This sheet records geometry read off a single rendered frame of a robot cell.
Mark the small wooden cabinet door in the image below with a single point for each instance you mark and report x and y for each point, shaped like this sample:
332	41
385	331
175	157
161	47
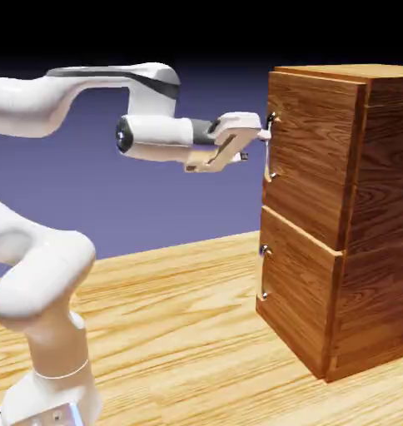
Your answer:
298	299

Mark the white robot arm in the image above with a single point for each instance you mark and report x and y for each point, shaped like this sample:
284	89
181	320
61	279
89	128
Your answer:
148	131

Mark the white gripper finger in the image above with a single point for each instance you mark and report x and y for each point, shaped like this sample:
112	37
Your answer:
241	156
264	134

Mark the large wooden cabinet door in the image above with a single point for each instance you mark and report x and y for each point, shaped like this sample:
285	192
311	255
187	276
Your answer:
314	159

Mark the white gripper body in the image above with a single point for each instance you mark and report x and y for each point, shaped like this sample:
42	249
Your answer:
241	124

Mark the wooden cabinet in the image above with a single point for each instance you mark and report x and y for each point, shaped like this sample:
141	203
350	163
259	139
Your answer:
381	216

